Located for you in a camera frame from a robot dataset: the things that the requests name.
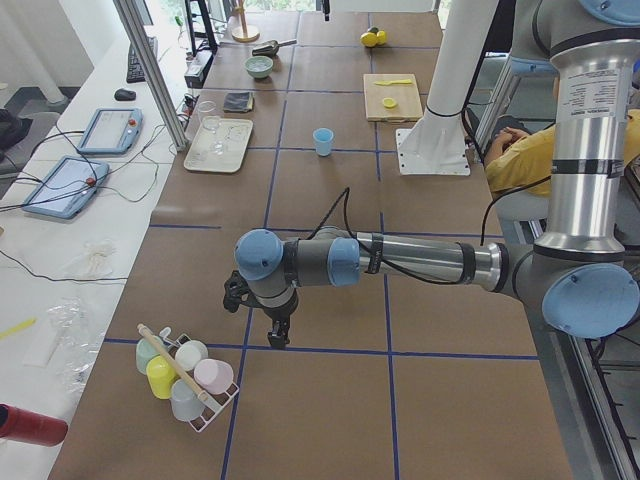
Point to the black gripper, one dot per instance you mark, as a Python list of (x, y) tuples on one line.
[(276, 313)]

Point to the yellow lemon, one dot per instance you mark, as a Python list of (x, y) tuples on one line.
[(369, 39), (381, 37)]

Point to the pink plastic cup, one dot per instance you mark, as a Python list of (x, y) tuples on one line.
[(215, 376)]

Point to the white plastic cup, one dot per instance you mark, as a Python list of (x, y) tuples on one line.
[(190, 353)]

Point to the grey plastic cup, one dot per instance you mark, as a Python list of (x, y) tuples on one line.
[(185, 405)]

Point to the yellow plastic cup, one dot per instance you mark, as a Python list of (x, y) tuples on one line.
[(161, 376)]

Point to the light blue paper cup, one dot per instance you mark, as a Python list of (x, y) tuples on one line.
[(323, 141)]

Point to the pale green plastic cup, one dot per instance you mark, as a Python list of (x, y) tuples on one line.
[(144, 353)]

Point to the steel ice scoop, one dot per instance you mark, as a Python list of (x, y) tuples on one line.
[(271, 48)]

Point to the wooden mug tree stand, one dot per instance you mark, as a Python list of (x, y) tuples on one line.
[(243, 32)]

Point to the green bowl of ice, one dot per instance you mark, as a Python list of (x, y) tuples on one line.
[(259, 67)]

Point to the bamboo cutting board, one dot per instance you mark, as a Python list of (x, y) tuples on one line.
[(409, 106)]

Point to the yellow plastic knife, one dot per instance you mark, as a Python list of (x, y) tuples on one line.
[(404, 81)]

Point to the grey folded cloth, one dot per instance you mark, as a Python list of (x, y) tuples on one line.
[(238, 102)]

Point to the black power box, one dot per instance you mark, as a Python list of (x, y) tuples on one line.
[(198, 69)]

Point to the clear wine glass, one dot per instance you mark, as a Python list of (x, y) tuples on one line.
[(209, 118)]

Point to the cream bear serving tray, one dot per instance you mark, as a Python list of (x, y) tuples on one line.
[(234, 134)]

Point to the black keyboard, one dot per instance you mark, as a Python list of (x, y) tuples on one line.
[(135, 72)]

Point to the black computer mouse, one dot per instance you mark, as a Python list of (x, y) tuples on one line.
[(124, 95)]

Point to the seated person yellow shirt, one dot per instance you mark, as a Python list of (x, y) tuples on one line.
[(530, 159)]

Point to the far blue teach pendant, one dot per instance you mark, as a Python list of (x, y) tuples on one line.
[(111, 132)]

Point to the blue teach pendant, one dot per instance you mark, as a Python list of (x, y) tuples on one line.
[(67, 188), (111, 132)]

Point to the near blue teach pendant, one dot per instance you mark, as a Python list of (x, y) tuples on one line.
[(67, 188)]

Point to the red bottle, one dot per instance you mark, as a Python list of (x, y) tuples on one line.
[(31, 427)]

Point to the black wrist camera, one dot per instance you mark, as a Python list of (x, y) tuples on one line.
[(237, 293)]

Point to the wooden rack handle rod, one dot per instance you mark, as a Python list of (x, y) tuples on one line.
[(145, 332)]

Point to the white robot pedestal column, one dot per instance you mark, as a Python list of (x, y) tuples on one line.
[(466, 31)]

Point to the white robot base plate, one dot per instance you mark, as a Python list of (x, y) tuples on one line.
[(432, 152)]

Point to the aluminium frame post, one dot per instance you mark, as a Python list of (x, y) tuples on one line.
[(134, 28)]

